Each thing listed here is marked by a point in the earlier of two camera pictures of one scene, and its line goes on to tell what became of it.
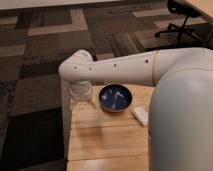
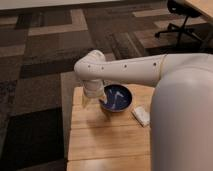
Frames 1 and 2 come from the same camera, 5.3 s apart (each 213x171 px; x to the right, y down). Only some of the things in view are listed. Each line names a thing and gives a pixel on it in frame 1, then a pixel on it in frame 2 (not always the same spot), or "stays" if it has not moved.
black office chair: [184, 9] stays
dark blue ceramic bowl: [115, 97] stays
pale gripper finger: [92, 103] → [103, 98]
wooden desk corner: [203, 6] stays
